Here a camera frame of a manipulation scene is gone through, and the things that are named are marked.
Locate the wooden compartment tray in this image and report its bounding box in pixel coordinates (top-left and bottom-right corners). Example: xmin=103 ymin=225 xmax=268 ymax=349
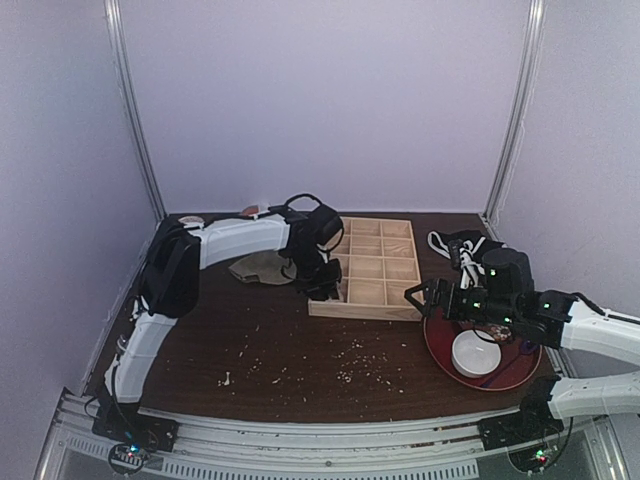
xmin=308 ymin=216 xmax=421 ymax=322

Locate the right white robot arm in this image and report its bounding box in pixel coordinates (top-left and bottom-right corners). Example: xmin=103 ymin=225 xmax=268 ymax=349
xmin=404 ymin=231 xmax=639 ymax=450

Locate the right aluminium frame post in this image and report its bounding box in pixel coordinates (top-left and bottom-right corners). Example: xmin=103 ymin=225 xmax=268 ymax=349
xmin=483 ymin=0 xmax=547 ymax=229

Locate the round red tray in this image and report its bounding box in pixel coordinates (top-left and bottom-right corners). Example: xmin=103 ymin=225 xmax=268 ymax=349
xmin=422 ymin=313 xmax=544 ymax=392

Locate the small patterned bowl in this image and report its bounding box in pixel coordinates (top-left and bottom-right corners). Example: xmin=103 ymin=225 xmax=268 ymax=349
xmin=179 ymin=215 xmax=204 ymax=225

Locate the black and white garment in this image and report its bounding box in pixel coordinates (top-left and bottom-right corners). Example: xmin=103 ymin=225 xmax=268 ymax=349
xmin=426 ymin=230 xmax=505 ymax=263

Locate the olive green underwear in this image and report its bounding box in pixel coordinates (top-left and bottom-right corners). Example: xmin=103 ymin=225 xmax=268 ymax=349
xmin=228 ymin=251 xmax=297 ymax=286

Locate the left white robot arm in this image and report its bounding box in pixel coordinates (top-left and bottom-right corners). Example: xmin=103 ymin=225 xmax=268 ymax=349
xmin=94 ymin=201 xmax=346 ymax=441

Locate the aluminium frame post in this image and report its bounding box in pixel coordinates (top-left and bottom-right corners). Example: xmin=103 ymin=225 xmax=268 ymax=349
xmin=483 ymin=0 xmax=547 ymax=229
xmin=103 ymin=0 xmax=167 ymax=222

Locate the white bowl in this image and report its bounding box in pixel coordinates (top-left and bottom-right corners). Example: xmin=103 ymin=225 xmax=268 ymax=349
xmin=451 ymin=329 xmax=502 ymax=379

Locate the orange underwear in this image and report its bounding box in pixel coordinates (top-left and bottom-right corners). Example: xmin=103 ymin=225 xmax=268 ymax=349
xmin=240 ymin=204 xmax=267 ymax=217

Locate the red floral dish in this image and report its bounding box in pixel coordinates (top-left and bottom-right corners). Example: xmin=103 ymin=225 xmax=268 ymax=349
xmin=471 ymin=325 xmax=514 ymax=345

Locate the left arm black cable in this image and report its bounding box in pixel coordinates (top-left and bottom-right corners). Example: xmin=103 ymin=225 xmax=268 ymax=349
xmin=282 ymin=193 xmax=324 ymax=216

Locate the left aluminium frame post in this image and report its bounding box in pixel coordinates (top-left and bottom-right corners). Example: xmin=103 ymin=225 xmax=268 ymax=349
xmin=103 ymin=0 xmax=167 ymax=222

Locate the purple spoon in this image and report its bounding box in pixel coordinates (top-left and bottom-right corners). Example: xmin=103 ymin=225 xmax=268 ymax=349
xmin=481 ymin=340 xmax=539 ymax=388

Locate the front aluminium rail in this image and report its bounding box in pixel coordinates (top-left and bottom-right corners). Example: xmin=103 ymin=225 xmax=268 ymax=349
xmin=35 ymin=393 xmax=627 ymax=479

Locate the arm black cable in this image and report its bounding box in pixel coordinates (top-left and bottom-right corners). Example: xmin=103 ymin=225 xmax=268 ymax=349
xmin=574 ymin=293 xmax=640 ymax=324
xmin=282 ymin=193 xmax=324 ymax=216

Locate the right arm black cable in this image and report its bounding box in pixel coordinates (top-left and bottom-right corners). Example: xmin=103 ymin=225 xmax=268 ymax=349
xmin=574 ymin=293 xmax=640 ymax=324

